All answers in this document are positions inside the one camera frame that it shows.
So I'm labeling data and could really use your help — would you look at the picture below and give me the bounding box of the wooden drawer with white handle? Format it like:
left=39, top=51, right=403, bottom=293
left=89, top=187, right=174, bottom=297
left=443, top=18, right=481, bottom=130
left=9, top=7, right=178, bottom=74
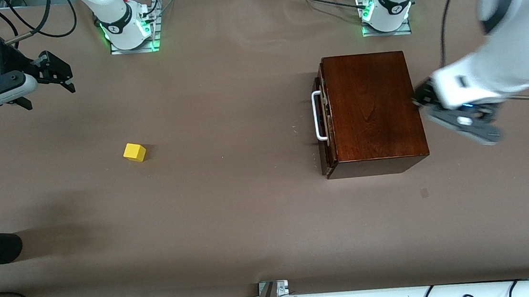
left=310, top=77, right=340, bottom=179

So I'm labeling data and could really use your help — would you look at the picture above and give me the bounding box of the yellow block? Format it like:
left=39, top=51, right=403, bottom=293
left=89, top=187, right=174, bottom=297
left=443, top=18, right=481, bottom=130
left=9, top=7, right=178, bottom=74
left=122, top=142, right=148, bottom=164

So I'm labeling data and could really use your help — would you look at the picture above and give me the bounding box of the dark brown wooden cabinet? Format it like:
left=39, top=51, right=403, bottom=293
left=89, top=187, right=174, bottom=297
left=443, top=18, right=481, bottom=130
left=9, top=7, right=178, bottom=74
left=317, top=49, right=432, bottom=180

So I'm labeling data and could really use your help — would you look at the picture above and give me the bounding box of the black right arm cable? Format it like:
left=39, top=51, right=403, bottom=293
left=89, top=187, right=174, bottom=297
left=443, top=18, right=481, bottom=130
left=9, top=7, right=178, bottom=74
left=5, top=0, right=79, bottom=43

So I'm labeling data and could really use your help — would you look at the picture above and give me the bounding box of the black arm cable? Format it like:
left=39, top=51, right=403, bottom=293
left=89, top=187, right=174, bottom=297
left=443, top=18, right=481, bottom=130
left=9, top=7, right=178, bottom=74
left=5, top=0, right=79, bottom=43
left=434, top=0, right=504, bottom=69

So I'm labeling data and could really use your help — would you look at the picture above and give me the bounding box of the aluminium left arm base plate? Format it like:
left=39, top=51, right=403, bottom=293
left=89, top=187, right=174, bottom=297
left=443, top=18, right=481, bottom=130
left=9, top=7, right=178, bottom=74
left=361, top=19, right=412, bottom=39

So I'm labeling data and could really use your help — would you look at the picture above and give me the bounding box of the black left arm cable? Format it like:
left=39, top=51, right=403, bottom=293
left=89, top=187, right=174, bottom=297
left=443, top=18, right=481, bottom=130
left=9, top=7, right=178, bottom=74
left=434, top=0, right=504, bottom=69

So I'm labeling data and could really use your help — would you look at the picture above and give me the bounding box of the aluminium right arm base plate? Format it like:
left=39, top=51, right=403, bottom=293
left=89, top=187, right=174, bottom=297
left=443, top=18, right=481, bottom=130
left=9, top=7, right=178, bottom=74
left=109, top=32, right=161, bottom=56

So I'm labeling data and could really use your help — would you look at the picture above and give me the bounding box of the metal corner bracket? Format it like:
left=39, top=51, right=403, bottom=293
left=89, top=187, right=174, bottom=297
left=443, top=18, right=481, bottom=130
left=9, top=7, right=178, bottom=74
left=258, top=279, right=290, bottom=297

